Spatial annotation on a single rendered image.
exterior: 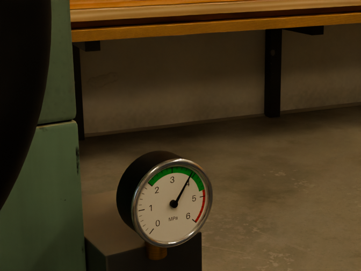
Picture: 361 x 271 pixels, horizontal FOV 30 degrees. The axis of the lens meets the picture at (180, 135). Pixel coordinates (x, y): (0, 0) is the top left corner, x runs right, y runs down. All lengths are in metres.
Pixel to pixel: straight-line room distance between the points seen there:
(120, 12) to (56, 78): 2.10
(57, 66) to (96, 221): 0.14
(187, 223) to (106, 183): 2.03
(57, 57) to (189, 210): 0.14
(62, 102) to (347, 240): 1.63
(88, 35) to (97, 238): 2.04
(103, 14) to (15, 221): 2.09
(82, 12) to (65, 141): 2.05
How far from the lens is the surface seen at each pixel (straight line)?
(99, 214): 0.55
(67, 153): 0.48
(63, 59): 0.47
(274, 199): 2.32
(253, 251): 1.93
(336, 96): 3.65
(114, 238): 0.51
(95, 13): 2.54
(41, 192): 0.49
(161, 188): 0.45
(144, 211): 0.45
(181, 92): 3.22
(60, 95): 0.47
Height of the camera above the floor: 0.83
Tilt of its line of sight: 16 degrees down
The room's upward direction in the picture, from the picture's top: 1 degrees counter-clockwise
